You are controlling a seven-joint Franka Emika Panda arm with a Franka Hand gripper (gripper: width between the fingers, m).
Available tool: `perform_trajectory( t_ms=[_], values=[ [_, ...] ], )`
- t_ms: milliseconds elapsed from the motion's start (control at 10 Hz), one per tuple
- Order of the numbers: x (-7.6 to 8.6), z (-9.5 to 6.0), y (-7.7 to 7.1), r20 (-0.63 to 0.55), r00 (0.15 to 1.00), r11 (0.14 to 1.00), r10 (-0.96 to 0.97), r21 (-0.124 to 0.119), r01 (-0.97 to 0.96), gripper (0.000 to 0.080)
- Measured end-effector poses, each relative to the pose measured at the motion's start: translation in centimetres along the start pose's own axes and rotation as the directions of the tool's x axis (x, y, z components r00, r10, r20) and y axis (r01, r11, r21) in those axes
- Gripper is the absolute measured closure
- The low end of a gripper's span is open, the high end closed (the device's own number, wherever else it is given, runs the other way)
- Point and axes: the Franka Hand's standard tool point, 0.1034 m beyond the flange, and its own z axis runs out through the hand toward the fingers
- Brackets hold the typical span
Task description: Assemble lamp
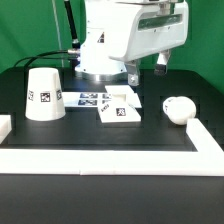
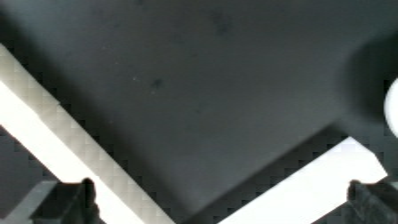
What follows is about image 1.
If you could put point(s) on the black robot cable post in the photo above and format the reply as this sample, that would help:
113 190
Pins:
75 41

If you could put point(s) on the white lamp bulb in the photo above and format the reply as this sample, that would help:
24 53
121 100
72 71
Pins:
179 109

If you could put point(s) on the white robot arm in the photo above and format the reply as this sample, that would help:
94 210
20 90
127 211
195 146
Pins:
95 63

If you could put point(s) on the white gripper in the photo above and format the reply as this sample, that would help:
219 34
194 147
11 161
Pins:
137 30

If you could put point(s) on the white marker sheet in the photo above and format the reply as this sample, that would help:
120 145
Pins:
85 99

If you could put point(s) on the white U-shaped fence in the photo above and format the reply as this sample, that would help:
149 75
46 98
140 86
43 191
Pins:
206 160

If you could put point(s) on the white lamp base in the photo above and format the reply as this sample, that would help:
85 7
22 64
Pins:
122 105

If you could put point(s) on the white lamp shade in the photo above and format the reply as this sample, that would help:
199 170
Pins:
44 95

